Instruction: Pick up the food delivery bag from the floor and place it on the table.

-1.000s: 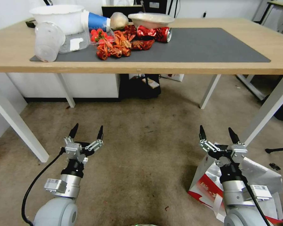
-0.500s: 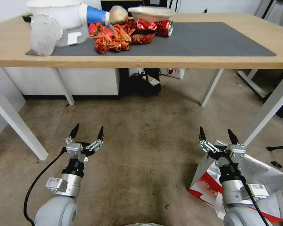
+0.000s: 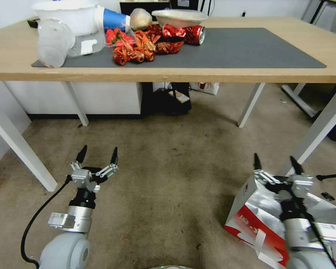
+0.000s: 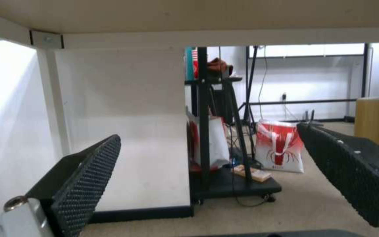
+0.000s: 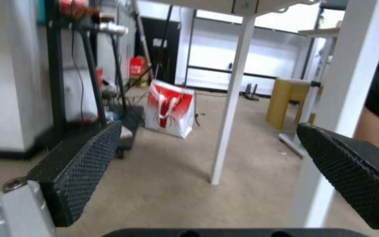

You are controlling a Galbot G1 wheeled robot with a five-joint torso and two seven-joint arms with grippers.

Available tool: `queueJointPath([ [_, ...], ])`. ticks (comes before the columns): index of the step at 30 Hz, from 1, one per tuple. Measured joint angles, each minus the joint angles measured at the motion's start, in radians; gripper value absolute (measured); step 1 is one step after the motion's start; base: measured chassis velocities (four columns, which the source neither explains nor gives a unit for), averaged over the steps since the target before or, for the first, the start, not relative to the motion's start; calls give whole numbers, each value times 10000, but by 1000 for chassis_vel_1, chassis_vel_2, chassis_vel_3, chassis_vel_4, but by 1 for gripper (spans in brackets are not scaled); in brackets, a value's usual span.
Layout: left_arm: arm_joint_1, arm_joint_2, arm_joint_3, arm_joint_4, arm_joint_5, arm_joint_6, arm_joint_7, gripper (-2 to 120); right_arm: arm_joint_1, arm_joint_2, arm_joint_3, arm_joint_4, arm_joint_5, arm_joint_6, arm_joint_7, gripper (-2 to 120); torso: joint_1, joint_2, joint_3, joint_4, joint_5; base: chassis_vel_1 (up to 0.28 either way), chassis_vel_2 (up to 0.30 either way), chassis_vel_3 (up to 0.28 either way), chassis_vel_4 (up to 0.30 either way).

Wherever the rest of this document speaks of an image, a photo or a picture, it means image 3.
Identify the small black floor object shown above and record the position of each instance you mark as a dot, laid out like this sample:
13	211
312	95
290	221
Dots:
327	196

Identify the wooden table with white legs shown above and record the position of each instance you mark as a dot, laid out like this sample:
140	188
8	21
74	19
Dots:
240	75

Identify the crushed red soda can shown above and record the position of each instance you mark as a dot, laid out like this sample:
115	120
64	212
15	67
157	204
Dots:
182	32

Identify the white red paper bag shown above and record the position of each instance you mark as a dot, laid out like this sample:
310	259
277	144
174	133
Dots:
205	87

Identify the white robot front shell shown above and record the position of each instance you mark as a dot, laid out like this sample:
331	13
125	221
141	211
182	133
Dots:
169	267

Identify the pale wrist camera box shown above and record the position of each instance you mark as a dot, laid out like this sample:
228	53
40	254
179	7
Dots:
81	177
302	183

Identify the clear plastic cup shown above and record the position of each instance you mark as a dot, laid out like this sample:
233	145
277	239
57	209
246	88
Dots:
53	42

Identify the white desk frame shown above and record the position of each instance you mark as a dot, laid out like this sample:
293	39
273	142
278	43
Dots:
299	101

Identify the blue white paper cup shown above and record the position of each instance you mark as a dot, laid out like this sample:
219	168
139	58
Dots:
113	16

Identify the large white plastic tub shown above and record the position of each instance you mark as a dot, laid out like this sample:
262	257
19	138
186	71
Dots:
72	16

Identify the small black device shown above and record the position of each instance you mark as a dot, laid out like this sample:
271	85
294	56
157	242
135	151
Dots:
33	23

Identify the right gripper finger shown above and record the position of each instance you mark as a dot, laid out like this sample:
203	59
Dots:
296	166
264	176

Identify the black tripod leg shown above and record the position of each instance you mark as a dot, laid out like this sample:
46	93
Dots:
330	176

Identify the silver red food delivery bag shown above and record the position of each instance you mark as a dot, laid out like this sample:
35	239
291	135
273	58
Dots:
257	201

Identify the white background furniture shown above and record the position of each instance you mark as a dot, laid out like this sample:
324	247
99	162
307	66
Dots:
327	14

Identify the red crayfish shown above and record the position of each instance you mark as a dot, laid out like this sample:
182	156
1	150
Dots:
144	51
154	28
169	47
145	37
123	56

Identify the white disposable bowl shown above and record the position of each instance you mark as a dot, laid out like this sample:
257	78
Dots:
179	18

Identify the grey desk mat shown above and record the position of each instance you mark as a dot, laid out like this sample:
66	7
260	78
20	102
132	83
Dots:
240	50

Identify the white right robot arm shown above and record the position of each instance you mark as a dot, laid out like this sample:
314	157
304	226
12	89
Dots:
299	232

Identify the clear plastic container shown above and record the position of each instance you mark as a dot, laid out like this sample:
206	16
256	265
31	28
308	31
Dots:
86	46

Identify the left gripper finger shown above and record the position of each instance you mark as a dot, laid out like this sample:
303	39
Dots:
114	158
79	158

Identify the red cherry tomatoes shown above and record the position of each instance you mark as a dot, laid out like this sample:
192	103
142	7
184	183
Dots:
112	36

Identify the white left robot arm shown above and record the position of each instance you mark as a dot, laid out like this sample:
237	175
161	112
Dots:
64	252

